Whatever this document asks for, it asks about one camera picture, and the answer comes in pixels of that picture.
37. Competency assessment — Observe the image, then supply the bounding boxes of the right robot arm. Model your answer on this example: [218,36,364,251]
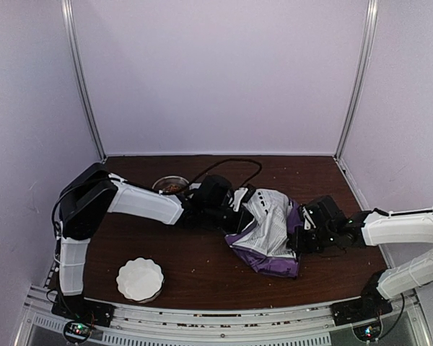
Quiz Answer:
[288,195,433,319]

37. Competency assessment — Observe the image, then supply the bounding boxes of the aluminium frame post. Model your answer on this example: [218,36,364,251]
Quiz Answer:
[334,0,379,161]
[61,0,108,162]

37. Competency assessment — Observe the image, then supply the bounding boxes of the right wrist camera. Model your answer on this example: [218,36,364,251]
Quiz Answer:
[299,205,317,231]

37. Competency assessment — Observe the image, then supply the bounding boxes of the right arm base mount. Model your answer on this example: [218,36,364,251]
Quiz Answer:
[331,296,393,326]

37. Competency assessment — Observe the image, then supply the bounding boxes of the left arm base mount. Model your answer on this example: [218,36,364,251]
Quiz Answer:
[51,300,115,327]

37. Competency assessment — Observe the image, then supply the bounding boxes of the left steel feeder bowl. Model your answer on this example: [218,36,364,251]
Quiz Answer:
[152,175,189,195]

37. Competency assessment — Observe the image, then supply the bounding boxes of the white scalloped ceramic dish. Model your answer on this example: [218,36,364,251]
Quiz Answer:
[116,257,165,303]

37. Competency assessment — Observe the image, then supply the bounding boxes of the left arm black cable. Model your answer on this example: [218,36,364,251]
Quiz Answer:
[180,159,263,199]

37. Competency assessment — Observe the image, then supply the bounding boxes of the left aluminium frame post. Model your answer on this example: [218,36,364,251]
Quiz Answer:
[61,0,108,162]

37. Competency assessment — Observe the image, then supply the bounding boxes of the right circuit board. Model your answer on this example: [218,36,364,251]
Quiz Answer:
[353,321,382,342]

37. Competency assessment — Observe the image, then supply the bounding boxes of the purple puppy food bag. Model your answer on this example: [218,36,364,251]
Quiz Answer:
[224,189,304,278]

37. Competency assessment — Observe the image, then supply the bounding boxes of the left circuit board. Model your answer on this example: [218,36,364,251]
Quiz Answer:
[63,321,92,344]

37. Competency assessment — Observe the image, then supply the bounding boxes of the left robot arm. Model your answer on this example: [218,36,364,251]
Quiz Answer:
[51,163,255,320]

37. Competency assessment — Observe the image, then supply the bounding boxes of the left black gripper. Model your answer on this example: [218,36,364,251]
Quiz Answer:
[205,205,263,236]

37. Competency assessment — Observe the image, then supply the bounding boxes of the circuit board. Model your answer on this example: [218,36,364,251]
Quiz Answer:
[353,321,382,342]
[63,321,92,344]

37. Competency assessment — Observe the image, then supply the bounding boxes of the front aluminium rail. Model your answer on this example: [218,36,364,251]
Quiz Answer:
[21,288,423,346]

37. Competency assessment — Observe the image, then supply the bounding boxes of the right aluminium frame post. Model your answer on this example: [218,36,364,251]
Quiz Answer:
[334,0,379,161]

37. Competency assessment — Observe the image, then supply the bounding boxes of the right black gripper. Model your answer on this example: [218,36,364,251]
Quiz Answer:
[286,226,336,255]

